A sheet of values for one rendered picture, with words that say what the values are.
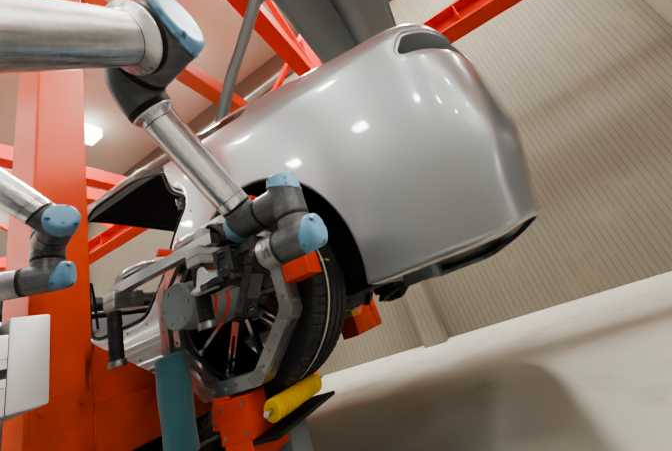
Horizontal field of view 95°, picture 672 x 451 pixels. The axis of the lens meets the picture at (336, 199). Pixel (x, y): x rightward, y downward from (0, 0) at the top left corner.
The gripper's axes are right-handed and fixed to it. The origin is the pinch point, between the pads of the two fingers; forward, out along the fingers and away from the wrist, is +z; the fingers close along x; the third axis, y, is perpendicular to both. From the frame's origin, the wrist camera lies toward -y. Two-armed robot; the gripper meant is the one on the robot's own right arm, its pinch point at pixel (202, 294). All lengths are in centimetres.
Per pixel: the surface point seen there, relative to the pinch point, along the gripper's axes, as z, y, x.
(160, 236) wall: 583, 316, -450
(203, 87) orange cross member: 62, 178, -91
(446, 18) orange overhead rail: -145, 237, -247
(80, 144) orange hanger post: 56, 80, -4
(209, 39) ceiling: 205, 567, -313
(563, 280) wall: -140, -58, -423
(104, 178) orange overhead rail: 305, 246, -161
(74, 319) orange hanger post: 56, 11, -1
